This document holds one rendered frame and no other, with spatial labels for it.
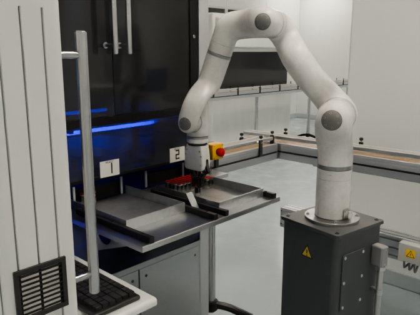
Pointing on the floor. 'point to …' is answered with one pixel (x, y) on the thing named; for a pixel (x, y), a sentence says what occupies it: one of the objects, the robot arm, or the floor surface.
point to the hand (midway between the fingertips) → (197, 181)
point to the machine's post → (207, 228)
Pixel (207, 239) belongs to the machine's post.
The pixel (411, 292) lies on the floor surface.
